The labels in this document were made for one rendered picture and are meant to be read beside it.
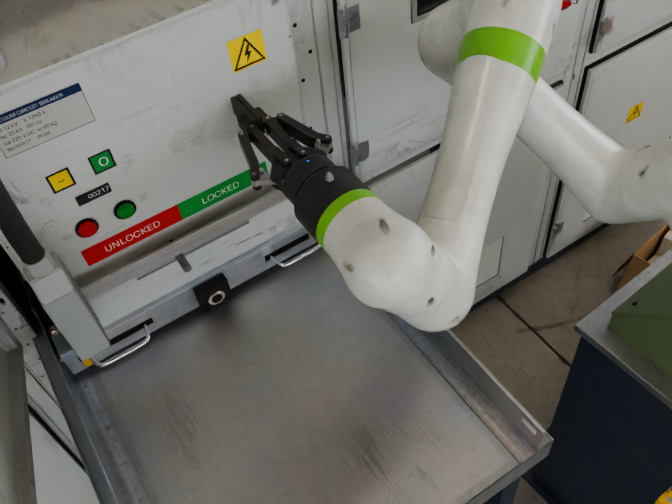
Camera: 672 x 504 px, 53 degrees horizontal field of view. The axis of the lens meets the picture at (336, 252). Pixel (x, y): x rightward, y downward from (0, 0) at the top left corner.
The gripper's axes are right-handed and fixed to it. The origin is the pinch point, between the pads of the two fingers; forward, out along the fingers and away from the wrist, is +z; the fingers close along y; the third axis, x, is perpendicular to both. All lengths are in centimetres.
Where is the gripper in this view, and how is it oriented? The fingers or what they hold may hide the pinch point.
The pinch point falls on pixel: (247, 115)
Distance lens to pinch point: 101.2
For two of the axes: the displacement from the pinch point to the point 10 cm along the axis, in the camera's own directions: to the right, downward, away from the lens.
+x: -0.9, -6.4, -7.6
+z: -5.5, -6.1, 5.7
